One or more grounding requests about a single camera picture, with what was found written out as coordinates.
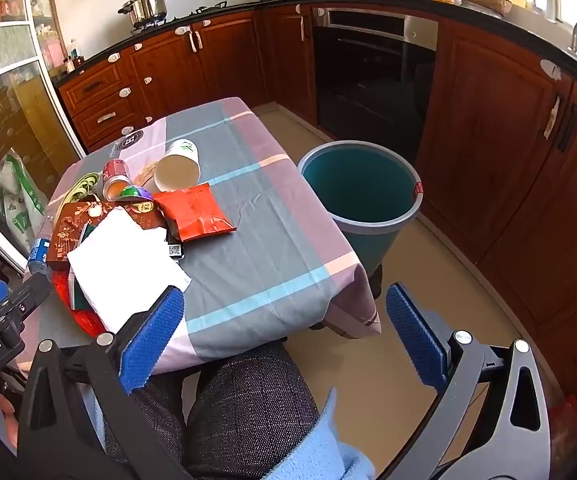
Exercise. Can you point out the black gas stove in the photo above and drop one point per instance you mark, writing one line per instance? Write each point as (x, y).
(188, 17)

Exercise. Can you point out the red snack packet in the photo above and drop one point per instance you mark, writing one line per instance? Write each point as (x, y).
(193, 215)

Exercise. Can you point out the brown wooden kitchen cabinets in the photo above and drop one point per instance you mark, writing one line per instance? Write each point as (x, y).
(493, 135)

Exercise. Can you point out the clear plastic water bottle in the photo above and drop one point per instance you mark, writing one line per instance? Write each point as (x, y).
(38, 252)

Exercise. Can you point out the built-in black oven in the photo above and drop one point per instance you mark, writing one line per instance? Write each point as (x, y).
(368, 85)

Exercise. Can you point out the light blue cloth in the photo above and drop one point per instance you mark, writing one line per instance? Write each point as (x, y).
(318, 450)

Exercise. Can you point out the checked pink grey tablecloth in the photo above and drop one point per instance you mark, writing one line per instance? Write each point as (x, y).
(268, 240)

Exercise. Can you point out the purple green toy egg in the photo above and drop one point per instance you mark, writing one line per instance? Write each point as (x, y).
(136, 193)

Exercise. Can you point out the teal plastic bin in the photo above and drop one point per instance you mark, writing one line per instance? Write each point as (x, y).
(368, 240)

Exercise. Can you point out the glass display cabinet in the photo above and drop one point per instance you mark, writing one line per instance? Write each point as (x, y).
(3, 100)

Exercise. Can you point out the red net bag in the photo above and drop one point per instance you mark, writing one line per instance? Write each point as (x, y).
(86, 322)

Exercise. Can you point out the person's grey trouser legs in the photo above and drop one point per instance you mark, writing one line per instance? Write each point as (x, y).
(248, 400)

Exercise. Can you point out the white paper napkin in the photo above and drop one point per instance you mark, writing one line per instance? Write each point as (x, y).
(118, 265)

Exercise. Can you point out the red plastic bag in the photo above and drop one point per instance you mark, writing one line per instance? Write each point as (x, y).
(566, 425)

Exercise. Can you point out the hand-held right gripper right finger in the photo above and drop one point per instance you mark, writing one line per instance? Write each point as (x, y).
(413, 335)

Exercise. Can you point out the green corn husk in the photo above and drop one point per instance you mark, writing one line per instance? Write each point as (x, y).
(86, 187)

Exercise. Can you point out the red soda can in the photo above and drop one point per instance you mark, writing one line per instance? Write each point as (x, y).
(116, 170)

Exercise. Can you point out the steel pressure cooker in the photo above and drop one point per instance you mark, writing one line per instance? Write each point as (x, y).
(146, 7)

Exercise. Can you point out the person's left hand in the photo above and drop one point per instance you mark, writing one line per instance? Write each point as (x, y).
(8, 425)

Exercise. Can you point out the brown patterned box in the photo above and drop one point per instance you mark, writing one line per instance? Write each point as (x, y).
(76, 220)

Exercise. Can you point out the white paper cup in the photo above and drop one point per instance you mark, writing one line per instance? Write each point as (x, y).
(176, 172)

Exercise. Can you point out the black kitchen countertop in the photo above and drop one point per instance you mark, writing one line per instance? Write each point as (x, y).
(518, 30)

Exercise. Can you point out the black bin stand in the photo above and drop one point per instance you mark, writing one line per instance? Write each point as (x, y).
(376, 285)

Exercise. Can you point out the green white plastic bag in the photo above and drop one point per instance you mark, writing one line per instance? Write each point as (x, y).
(16, 200)

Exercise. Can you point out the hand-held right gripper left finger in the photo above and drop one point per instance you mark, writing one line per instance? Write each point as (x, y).
(153, 335)

